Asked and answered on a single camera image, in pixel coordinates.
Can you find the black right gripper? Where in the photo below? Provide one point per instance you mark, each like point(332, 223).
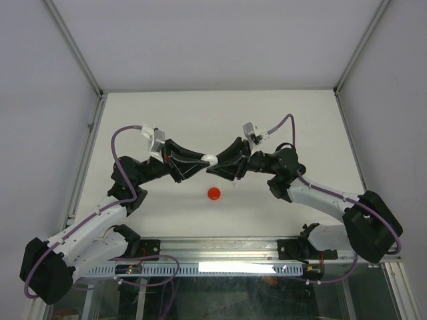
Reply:
point(231, 162)

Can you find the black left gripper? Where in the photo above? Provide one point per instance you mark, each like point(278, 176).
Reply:
point(180, 168)

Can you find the white round charging case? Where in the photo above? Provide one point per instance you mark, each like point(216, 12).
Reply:
point(211, 159)

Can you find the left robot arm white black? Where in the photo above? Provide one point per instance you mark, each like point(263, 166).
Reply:
point(51, 267)

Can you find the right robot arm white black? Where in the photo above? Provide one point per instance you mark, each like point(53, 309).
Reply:
point(371, 228)

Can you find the red round charging case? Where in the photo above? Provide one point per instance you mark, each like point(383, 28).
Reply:
point(214, 193)

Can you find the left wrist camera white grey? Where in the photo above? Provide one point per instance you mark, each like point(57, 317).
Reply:
point(155, 139)

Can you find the wrist camera white grey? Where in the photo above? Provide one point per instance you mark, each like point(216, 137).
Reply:
point(155, 139)
point(255, 135)

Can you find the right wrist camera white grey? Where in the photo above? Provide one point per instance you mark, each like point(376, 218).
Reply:
point(255, 135)

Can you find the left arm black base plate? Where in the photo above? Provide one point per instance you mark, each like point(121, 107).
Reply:
point(143, 248)

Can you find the aluminium mounting rail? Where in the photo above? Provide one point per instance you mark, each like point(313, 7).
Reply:
point(236, 249)

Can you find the white slotted cable duct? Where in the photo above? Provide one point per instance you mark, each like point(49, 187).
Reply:
point(208, 269)

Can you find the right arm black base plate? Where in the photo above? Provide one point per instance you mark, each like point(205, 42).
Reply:
point(302, 250)

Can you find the aluminium frame post right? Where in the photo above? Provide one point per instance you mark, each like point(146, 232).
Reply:
point(363, 42)

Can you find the aluminium frame post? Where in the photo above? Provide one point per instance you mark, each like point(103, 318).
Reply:
point(72, 46)
point(363, 42)

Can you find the aluminium frame post left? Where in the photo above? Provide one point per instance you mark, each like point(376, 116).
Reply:
point(72, 46)

